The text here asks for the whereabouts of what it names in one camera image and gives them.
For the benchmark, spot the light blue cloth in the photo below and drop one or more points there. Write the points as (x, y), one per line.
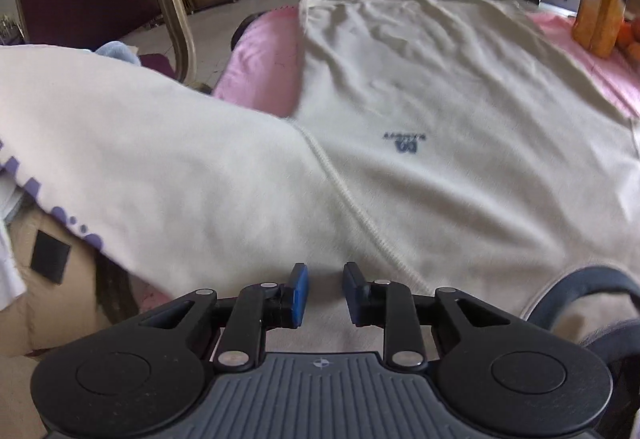
(117, 51)

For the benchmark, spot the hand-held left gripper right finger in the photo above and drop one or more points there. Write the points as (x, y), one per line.
(352, 291)

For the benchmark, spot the pink table cloth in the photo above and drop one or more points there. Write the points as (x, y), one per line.
(265, 69)

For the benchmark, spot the cream sweatshirt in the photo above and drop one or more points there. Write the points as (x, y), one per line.
(450, 94)

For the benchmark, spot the white cloth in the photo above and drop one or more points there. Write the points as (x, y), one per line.
(10, 269)

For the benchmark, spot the dark curved chair back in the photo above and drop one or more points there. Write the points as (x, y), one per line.
(590, 276)

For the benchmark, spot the cardboard box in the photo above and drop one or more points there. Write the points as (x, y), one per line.
(50, 309)

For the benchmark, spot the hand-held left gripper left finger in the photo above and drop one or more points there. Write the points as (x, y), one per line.
(300, 294)

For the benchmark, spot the small orange fruit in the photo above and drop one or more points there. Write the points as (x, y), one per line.
(631, 36)

